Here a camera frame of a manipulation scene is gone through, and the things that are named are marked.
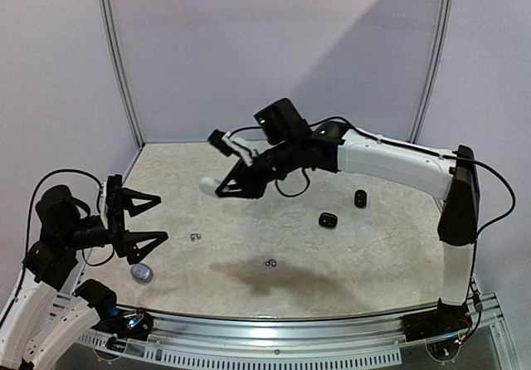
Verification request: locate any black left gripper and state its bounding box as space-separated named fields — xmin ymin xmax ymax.
xmin=61 ymin=187 xmax=168 ymax=263

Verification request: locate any white oval charging case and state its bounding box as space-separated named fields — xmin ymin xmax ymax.
xmin=199 ymin=177 xmax=221 ymax=197

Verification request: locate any silver blue charging case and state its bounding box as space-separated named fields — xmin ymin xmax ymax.
xmin=130 ymin=263 xmax=153 ymax=285

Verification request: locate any glossy black earbud charging case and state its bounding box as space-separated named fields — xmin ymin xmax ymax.
xmin=318 ymin=212 xmax=338 ymax=230

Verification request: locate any small black case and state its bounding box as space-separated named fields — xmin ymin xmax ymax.
xmin=354 ymin=189 xmax=368 ymax=208

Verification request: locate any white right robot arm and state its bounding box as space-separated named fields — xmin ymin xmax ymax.
xmin=200 ymin=98 xmax=480 ymax=333

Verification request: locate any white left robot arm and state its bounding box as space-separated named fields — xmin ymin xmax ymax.
xmin=1 ymin=175 xmax=168 ymax=369

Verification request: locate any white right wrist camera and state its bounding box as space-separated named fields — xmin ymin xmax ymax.
xmin=207 ymin=129 xmax=260 ymax=167

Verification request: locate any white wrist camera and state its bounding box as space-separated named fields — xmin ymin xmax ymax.
xmin=207 ymin=129 xmax=260 ymax=167
xmin=96 ymin=174 xmax=123 ymax=217

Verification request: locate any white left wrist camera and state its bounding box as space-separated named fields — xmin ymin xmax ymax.
xmin=96 ymin=174 xmax=123 ymax=217

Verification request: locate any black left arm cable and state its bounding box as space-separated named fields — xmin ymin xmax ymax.
xmin=25 ymin=169 xmax=115 ymax=267

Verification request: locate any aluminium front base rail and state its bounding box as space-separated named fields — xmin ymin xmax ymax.
xmin=53 ymin=290 xmax=511 ymax=365

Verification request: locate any white perforated cable tray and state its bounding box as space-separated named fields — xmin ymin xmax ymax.
xmin=53 ymin=330 xmax=404 ymax=369

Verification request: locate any aluminium left corner post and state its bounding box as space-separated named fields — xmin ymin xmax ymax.
xmin=99 ymin=0 xmax=145 ymax=149

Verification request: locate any aluminium corner post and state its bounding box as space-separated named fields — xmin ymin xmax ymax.
xmin=99 ymin=0 xmax=145 ymax=149
xmin=408 ymin=0 xmax=453 ymax=144

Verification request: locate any aluminium right corner post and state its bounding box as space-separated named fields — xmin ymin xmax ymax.
xmin=408 ymin=0 xmax=453 ymax=144

